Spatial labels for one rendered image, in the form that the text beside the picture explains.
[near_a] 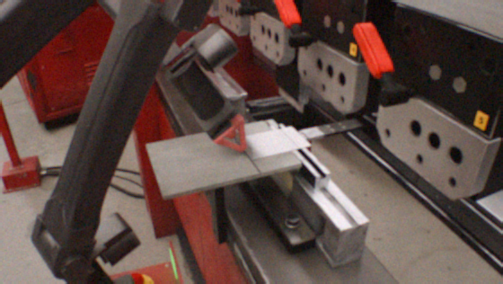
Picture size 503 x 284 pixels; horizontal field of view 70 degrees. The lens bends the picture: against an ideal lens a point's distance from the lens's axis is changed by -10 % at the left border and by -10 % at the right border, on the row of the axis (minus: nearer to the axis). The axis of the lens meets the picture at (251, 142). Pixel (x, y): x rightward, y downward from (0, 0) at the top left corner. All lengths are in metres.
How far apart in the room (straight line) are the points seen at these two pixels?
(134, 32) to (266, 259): 0.47
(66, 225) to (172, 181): 0.26
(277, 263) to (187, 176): 0.22
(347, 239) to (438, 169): 0.30
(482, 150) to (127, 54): 0.35
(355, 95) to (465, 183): 0.19
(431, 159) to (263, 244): 0.42
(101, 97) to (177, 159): 0.35
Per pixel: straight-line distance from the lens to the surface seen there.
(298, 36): 0.56
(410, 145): 0.45
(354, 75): 0.51
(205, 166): 0.74
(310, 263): 0.73
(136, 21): 0.41
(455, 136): 0.40
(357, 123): 0.90
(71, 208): 0.50
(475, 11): 0.38
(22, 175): 2.63
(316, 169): 0.75
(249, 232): 0.78
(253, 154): 0.76
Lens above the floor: 1.42
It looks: 31 degrees down
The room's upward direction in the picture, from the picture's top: straight up
